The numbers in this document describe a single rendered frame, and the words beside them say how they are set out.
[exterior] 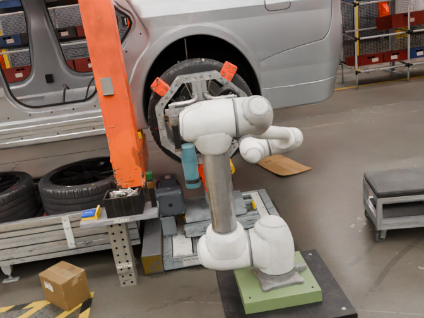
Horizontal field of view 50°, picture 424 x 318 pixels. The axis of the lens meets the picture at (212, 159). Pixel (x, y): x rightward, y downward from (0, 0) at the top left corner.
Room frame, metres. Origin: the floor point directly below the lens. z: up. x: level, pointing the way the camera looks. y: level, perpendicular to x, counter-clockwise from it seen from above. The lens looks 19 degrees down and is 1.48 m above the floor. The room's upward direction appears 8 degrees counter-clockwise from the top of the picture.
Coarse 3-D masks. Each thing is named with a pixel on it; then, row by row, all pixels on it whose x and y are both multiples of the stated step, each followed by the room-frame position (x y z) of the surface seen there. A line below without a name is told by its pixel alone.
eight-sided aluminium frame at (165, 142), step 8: (208, 72) 2.65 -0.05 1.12; (216, 72) 2.61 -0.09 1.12; (176, 80) 2.59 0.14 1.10; (184, 80) 2.59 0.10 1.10; (192, 80) 2.60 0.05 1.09; (200, 80) 2.60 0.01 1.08; (224, 80) 2.61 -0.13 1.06; (176, 88) 2.60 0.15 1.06; (168, 96) 2.59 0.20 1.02; (240, 96) 2.61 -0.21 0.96; (160, 104) 2.59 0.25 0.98; (160, 112) 2.59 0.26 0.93; (160, 120) 2.59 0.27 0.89; (160, 128) 2.59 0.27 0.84; (160, 136) 2.59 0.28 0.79; (168, 144) 2.59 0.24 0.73; (232, 144) 2.61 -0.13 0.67; (176, 152) 2.59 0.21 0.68; (232, 152) 2.61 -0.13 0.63; (200, 160) 2.60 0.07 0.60
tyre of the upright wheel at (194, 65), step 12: (192, 60) 2.80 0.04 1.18; (204, 60) 2.77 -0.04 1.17; (168, 72) 2.74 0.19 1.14; (180, 72) 2.68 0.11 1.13; (192, 72) 2.68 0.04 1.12; (168, 84) 2.68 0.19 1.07; (240, 84) 2.70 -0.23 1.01; (156, 96) 2.67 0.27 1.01; (156, 120) 2.67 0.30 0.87; (156, 132) 2.67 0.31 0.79
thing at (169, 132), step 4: (208, 80) 2.71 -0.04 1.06; (184, 84) 2.70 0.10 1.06; (208, 84) 2.71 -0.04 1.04; (188, 88) 2.70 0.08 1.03; (208, 88) 2.71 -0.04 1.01; (188, 92) 2.71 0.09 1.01; (192, 92) 2.70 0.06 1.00; (208, 92) 2.71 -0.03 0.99; (224, 92) 2.72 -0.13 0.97; (228, 92) 2.73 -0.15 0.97; (172, 100) 2.70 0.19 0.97; (176, 100) 2.70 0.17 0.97; (164, 108) 2.68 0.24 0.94; (164, 116) 2.88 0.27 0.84; (168, 128) 2.86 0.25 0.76; (168, 132) 2.74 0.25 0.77; (168, 136) 2.68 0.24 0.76; (172, 136) 2.78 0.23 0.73; (180, 136) 2.70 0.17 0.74; (172, 140) 2.69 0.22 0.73; (180, 140) 2.86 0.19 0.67; (196, 148) 2.70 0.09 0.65; (196, 152) 2.70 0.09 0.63
